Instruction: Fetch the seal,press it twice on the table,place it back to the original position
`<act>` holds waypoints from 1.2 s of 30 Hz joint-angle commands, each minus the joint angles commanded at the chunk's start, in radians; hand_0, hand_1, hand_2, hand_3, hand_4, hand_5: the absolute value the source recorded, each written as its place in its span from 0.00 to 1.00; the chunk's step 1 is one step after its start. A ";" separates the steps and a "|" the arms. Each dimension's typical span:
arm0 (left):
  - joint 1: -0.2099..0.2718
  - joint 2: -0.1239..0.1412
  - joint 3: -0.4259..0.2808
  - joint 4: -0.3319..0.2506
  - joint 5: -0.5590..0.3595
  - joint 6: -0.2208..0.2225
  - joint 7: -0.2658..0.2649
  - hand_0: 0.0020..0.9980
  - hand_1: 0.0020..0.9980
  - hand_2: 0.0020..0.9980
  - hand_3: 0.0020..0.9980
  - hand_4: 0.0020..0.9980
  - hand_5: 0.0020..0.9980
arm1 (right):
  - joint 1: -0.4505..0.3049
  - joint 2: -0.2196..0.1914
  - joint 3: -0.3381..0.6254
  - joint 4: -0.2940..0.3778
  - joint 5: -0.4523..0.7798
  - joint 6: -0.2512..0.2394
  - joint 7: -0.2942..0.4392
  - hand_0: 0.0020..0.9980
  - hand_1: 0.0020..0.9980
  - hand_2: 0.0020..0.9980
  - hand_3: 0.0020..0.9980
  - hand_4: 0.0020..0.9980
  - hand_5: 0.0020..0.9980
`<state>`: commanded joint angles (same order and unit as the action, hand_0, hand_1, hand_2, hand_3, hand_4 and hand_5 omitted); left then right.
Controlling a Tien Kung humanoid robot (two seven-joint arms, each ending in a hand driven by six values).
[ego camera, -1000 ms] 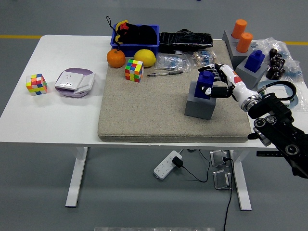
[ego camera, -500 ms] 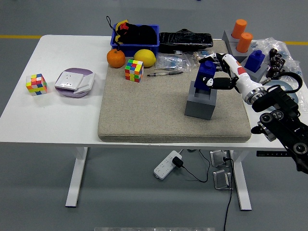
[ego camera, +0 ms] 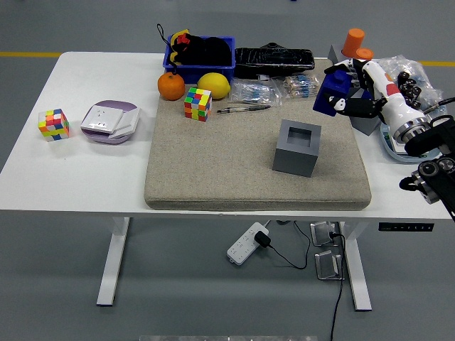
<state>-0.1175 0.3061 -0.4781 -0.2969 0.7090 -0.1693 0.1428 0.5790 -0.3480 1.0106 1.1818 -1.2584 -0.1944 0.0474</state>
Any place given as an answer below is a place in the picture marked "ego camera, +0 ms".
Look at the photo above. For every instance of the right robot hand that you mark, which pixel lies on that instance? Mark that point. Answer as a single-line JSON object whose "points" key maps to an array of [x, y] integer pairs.
{"points": [[391, 96]]}

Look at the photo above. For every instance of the blue seal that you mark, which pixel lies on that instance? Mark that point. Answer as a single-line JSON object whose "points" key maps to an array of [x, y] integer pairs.
{"points": [[328, 90]]}

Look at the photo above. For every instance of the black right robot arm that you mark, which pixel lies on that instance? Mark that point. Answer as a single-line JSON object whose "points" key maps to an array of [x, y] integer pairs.
{"points": [[430, 138]]}

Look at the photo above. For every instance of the grey seal holder block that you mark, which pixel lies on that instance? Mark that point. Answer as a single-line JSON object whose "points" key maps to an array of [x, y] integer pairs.
{"points": [[364, 124], [295, 161], [334, 53]]}

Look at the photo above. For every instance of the orange cylinder seal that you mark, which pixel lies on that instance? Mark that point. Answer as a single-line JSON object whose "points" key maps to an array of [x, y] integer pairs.
{"points": [[353, 42], [364, 54]]}

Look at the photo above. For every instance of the black capacitors cluster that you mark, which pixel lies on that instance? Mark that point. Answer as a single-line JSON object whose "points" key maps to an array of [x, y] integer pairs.
{"points": [[412, 89]]}

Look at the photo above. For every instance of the clear plastic bag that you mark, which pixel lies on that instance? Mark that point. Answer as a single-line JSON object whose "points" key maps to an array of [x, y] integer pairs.
{"points": [[409, 65]]}

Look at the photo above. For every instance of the light blue tray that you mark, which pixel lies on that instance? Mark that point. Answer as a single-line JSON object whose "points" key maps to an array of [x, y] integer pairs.
{"points": [[387, 142]]}

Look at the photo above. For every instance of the bag of brown resistors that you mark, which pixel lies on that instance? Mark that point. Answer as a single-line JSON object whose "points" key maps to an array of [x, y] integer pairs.
{"points": [[300, 86]]}

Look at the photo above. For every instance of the black table control panel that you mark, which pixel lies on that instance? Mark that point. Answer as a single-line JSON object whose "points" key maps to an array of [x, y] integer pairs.
{"points": [[405, 226]]}

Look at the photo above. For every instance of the bag of blue resistors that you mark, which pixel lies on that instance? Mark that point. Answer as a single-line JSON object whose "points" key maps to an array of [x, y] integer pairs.
{"points": [[254, 93]]}

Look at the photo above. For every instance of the black pen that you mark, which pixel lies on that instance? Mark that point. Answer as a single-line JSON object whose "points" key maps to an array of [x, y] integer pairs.
{"points": [[243, 109]]}

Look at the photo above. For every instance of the metal floor box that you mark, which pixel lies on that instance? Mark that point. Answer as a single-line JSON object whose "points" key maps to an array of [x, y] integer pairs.
{"points": [[327, 264], [323, 232]]}

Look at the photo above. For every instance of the yellow lemon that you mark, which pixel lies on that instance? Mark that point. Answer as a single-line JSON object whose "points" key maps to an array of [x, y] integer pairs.
{"points": [[214, 86]]}

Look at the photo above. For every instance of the white table leg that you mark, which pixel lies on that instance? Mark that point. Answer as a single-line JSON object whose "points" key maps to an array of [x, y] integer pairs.
{"points": [[112, 263], [357, 270]]}

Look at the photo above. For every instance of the grey-brown mat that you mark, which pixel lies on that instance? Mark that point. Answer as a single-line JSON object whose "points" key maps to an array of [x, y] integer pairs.
{"points": [[220, 160]]}

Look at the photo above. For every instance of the black plug adapter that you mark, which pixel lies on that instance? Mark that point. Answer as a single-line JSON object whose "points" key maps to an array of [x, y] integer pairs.
{"points": [[262, 238]]}

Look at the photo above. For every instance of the blue plastic bin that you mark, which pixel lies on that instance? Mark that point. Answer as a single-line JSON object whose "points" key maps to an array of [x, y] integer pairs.
{"points": [[199, 72]]}

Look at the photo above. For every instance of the colourful puzzle cube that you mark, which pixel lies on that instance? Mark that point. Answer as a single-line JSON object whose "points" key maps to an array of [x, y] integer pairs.
{"points": [[197, 104], [53, 125]]}

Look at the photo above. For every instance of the white power strip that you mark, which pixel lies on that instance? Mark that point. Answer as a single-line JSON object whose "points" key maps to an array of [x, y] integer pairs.
{"points": [[243, 245]]}

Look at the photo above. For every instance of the orange fruit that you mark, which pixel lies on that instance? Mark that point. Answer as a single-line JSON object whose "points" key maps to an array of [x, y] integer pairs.
{"points": [[171, 87]]}

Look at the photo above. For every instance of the purple tray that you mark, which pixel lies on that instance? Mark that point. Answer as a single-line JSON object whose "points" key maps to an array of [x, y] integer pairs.
{"points": [[106, 138]]}

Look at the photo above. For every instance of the white switch plate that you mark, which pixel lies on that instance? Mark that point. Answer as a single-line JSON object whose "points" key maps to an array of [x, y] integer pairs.
{"points": [[129, 120]]}

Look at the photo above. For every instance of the white wall socket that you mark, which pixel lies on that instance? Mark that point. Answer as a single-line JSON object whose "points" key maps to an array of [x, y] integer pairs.
{"points": [[101, 119]]}

